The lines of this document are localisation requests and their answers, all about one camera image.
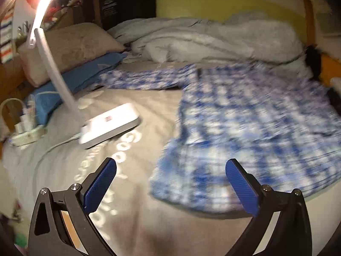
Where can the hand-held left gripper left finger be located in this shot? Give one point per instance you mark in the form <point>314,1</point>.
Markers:
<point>100,186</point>

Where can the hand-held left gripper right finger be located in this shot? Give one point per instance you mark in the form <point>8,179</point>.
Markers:
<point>242,189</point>

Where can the blue plaid shirt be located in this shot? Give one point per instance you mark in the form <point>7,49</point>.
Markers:
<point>239,117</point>

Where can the white desk lamp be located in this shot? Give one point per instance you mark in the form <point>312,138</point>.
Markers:
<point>112,125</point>

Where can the white power strip with plugs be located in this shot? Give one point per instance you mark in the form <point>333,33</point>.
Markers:
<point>26,137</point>

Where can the grey printed bed sheet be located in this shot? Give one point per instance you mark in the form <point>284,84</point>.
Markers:
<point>149,112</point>

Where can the blue pillow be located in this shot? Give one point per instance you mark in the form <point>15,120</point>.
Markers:
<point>80,72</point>

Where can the beige pillow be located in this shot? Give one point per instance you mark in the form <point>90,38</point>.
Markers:
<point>72,45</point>

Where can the dark cloth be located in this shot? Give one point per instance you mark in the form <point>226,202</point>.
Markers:
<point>314,58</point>

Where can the light grey duvet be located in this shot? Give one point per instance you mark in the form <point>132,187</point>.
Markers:
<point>213,40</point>

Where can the striped cloth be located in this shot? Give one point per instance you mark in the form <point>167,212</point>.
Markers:
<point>6,48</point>

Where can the black hanging bag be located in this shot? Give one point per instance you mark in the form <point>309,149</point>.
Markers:
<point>128,0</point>

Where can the wooden bed frame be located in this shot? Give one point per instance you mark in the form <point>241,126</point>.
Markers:
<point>310,18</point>

